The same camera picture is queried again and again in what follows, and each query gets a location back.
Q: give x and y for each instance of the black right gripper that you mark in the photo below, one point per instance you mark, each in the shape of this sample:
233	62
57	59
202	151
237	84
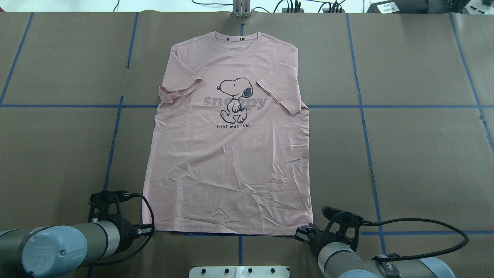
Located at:
321	238

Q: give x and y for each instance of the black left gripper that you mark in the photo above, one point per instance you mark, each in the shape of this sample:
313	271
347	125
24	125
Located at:
126	231

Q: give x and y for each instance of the pink Snoopy t-shirt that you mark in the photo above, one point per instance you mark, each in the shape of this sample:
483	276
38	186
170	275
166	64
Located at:
230	146

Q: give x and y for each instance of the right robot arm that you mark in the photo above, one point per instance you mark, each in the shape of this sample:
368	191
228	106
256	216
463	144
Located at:
335	254

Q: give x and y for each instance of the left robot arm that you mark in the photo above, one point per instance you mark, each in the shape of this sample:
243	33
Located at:
55	251

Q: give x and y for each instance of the black box with label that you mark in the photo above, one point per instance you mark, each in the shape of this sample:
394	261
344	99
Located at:
398	7

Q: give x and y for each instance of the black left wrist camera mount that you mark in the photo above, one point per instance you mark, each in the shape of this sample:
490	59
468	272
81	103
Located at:
105	205

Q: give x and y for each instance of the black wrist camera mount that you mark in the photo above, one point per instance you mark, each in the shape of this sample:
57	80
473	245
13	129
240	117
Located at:
105	205
343	224

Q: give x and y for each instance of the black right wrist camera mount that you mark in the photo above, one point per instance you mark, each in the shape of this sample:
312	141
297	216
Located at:
343	224

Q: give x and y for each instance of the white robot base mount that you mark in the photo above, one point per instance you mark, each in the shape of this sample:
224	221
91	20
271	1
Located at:
267	271

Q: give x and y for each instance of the grey metal camera post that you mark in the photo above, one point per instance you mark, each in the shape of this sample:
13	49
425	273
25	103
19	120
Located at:
241	9

